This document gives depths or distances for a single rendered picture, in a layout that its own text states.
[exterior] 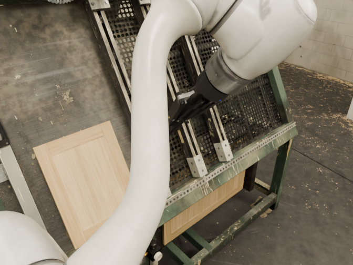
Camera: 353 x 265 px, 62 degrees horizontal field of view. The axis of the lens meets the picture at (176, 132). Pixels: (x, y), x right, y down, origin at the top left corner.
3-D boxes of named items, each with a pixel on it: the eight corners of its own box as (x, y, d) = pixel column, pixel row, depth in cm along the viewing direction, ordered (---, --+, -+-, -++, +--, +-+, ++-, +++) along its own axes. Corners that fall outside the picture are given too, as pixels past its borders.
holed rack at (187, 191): (115, 238, 139) (116, 238, 138) (113, 233, 138) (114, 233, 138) (296, 125, 233) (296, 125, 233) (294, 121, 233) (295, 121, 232)
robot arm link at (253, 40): (265, 63, 60) (216, 20, 58) (332, 5, 49) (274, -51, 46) (253, 94, 53) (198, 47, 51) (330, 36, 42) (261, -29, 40)
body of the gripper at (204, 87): (228, 63, 64) (204, 87, 71) (199, 61, 59) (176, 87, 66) (242, 93, 62) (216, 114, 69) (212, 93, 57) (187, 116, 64)
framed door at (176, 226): (162, 243, 210) (164, 245, 209) (160, 184, 182) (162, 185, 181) (240, 187, 262) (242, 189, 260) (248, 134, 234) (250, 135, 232)
